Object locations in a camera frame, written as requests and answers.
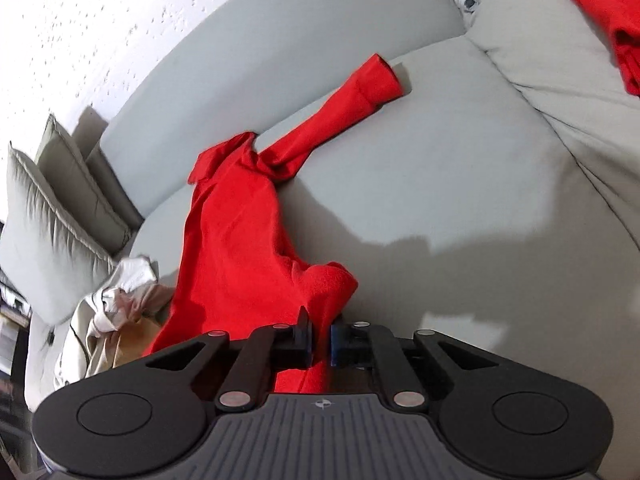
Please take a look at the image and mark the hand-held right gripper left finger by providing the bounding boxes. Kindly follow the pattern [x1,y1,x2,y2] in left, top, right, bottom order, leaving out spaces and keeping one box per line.
[142,305,316,414]

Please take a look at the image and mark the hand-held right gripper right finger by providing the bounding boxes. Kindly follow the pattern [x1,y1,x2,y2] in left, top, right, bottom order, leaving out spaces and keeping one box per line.
[329,319,502,414]

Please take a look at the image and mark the red sweater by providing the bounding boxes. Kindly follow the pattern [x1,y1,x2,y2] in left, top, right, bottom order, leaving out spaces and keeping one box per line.
[142,52,405,393]

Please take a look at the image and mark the khaki pants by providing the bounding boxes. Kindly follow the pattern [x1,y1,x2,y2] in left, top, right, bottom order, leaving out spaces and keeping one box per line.
[112,316,165,370]

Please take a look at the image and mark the white garment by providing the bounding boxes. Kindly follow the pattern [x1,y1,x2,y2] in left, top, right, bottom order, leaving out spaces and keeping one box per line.
[54,255,175,391]

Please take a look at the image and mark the grey sofa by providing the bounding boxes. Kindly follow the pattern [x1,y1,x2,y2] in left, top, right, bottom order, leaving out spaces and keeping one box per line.
[22,0,640,461]

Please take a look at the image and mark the slim grey cushion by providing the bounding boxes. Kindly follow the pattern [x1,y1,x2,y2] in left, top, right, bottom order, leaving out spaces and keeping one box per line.
[37,114,146,256]

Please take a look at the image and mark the large grey piped cushion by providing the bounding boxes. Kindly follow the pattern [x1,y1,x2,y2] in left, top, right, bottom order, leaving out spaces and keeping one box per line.
[0,142,118,326]

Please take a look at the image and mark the bookshelf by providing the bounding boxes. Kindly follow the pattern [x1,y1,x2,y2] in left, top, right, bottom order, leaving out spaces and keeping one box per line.
[0,265,33,381]

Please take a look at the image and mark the folded red garment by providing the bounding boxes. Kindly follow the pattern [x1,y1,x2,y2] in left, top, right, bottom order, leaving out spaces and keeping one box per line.
[542,0,640,96]

